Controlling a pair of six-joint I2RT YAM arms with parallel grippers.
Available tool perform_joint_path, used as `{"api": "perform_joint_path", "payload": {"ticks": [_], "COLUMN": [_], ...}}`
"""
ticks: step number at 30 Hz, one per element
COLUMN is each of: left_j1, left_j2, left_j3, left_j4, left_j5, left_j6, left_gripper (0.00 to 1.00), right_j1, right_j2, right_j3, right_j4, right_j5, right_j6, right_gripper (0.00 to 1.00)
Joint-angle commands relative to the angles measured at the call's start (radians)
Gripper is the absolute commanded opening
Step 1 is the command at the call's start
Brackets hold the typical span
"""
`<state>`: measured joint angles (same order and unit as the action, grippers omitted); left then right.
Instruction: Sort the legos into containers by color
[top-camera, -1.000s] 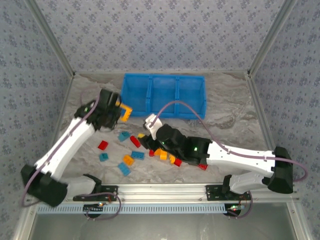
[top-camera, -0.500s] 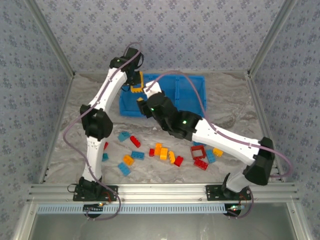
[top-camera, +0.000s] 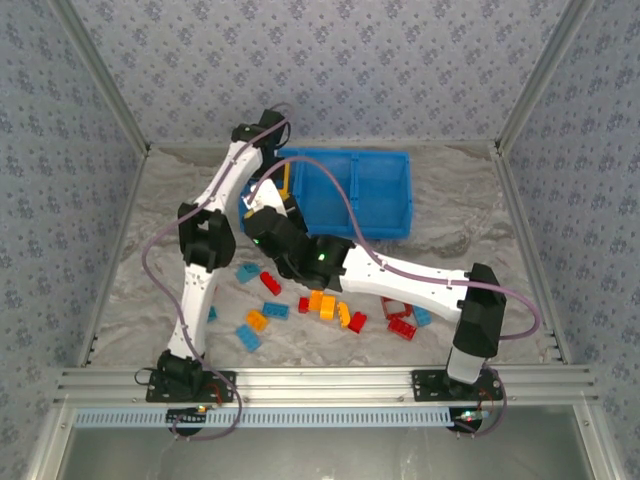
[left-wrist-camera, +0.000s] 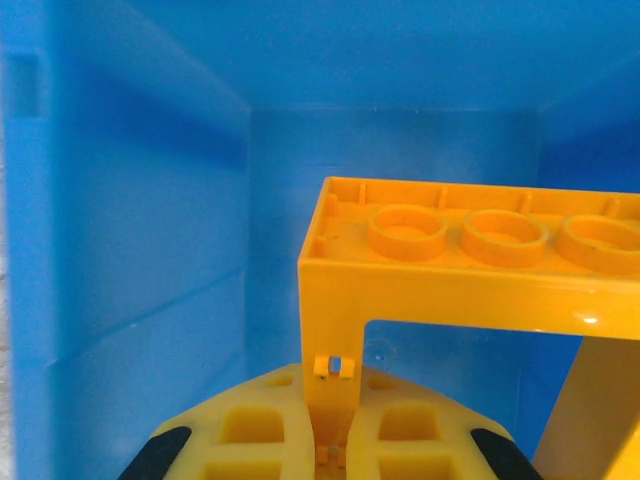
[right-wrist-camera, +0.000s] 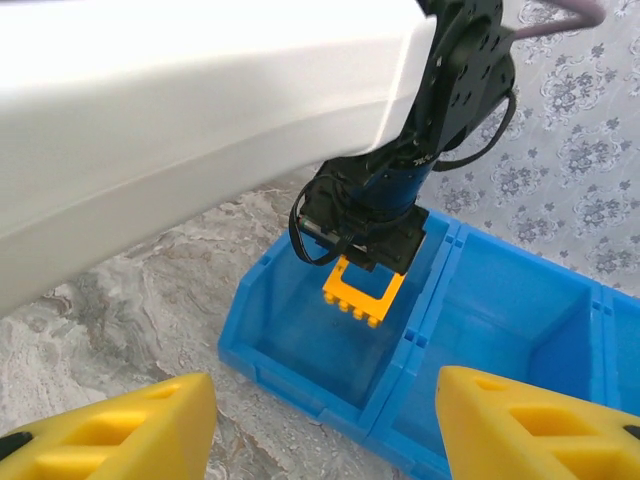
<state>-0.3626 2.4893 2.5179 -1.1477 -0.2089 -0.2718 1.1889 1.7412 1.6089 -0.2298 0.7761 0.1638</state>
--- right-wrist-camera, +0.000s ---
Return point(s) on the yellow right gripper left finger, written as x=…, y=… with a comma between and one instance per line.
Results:
x=185, y=425

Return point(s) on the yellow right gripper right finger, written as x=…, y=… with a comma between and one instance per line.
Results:
x=465, y=425

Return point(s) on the yellow lego frame piece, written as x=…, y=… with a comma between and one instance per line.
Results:
x=350, y=302

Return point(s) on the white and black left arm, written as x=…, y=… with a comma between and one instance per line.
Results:
x=200, y=125

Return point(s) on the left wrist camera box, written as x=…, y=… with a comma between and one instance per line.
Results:
x=325, y=210

